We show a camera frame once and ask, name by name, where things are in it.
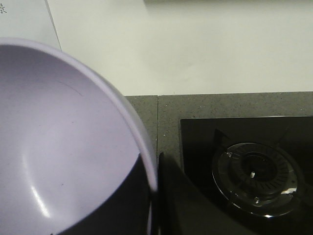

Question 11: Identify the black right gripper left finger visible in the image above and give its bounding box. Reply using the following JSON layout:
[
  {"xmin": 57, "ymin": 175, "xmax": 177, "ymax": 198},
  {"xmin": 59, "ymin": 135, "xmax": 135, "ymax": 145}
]
[{"xmin": 60, "ymin": 155, "xmax": 151, "ymax": 235}]

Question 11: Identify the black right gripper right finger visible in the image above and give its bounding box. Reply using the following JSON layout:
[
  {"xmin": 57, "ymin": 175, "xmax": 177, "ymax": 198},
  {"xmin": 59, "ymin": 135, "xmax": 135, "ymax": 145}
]
[{"xmin": 158, "ymin": 153, "xmax": 253, "ymax": 235}]

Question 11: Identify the purple plastic bowl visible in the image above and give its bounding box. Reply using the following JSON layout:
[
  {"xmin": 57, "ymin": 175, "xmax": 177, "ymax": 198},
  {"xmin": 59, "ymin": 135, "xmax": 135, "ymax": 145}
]
[{"xmin": 0, "ymin": 38, "xmax": 158, "ymax": 235}]

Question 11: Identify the black glass gas cooktop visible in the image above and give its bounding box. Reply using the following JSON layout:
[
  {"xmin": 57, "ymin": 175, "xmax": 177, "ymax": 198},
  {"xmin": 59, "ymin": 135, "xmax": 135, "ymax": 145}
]
[{"xmin": 180, "ymin": 116, "xmax": 313, "ymax": 235}]

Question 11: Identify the gas burner with grate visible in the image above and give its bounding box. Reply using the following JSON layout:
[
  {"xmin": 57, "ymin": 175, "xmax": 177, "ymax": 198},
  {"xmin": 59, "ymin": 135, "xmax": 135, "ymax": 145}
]
[{"xmin": 211, "ymin": 129, "xmax": 313, "ymax": 218}]

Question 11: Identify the white paper sheet on wall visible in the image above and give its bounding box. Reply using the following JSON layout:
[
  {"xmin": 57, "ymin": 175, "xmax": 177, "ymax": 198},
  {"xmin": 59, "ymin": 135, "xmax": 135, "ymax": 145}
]
[{"xmin": 0, "ymin": 0, "xmax": 61, "ymax": 49}]

